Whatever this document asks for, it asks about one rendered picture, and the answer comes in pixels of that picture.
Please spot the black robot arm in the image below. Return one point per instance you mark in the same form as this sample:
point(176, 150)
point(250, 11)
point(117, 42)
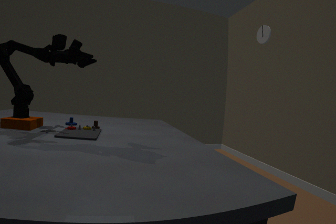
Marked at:
point(23, 92)

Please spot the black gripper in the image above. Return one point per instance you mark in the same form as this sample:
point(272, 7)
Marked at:
point(76, 56)

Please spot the blue gear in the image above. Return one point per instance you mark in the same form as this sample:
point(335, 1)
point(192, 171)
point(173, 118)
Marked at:
point(71, 122)

